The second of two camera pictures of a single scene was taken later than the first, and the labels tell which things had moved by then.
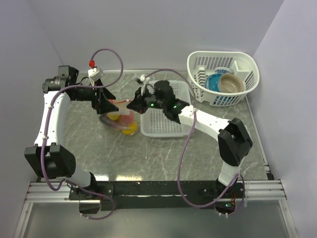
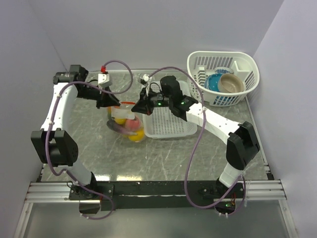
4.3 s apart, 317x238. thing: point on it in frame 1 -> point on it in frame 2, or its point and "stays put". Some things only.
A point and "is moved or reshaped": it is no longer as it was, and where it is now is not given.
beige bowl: (230, 83) stays put
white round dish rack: (221, 78) stays put
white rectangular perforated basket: (155, 123) stays put
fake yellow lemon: (133, 129) -> (138, 137)
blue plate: (211, 82) stays put
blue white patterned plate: (223, 70) stays put
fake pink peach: (127, 119) -> (132, 125)
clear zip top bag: (125, 121) is moved or reshaped
